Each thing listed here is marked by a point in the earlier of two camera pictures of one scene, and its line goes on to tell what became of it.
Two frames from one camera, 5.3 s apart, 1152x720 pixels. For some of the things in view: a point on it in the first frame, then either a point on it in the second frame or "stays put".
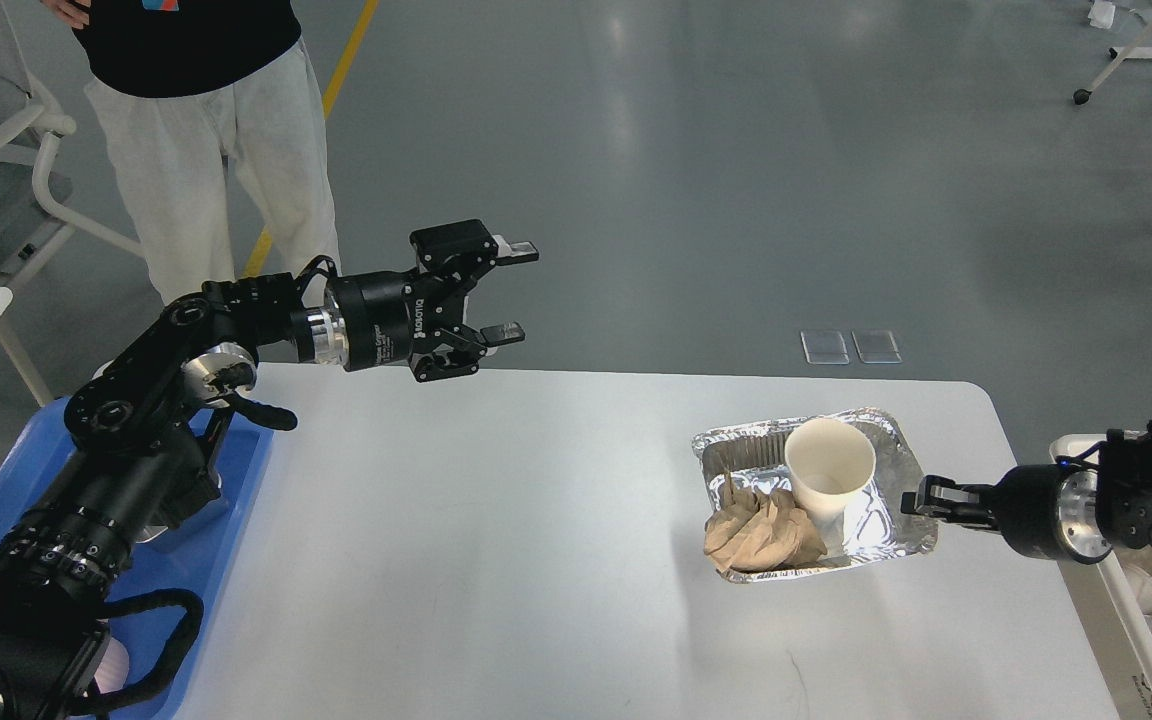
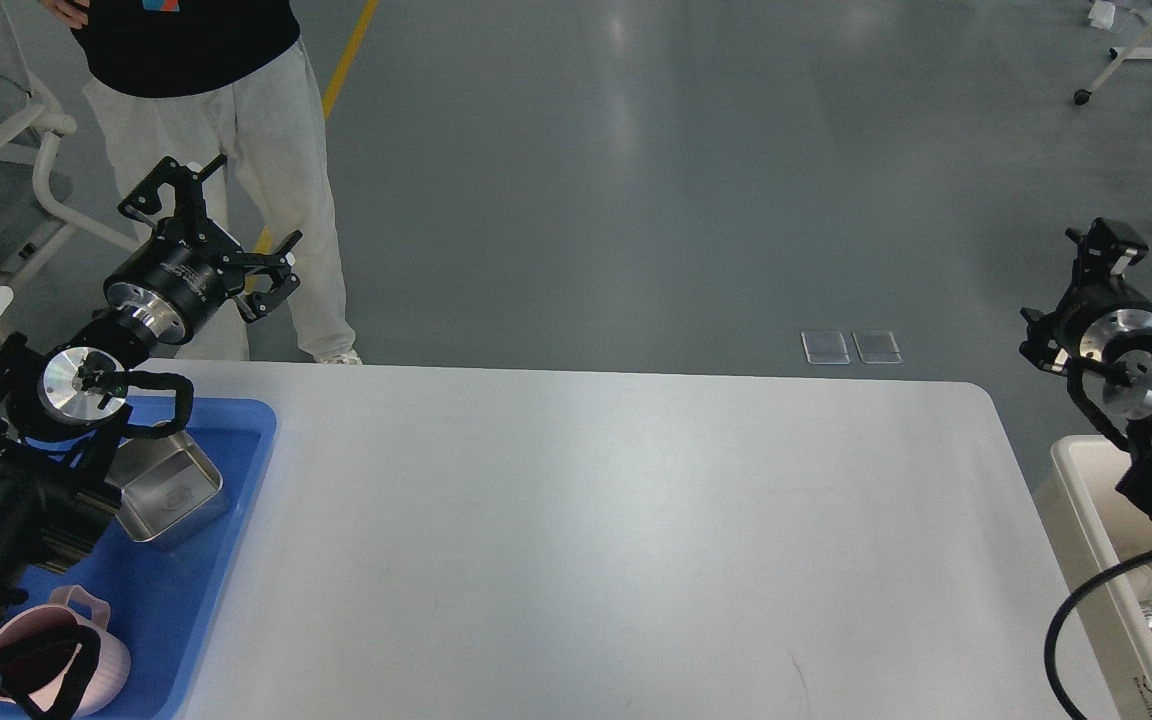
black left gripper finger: [458, 349] → [274, 265]
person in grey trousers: [211, 111] stays put
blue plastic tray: [182, 559] stays put
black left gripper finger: [467, 250] → [188, 187]
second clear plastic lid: [876, 346] stays put
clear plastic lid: [824, 347] stays put
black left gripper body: [375, 320] → [186, 268]
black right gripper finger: [955, 516] → [1045, 346]
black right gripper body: [1048, 511] → [1096, 313]
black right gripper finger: [939, 492] → [1107, 248]
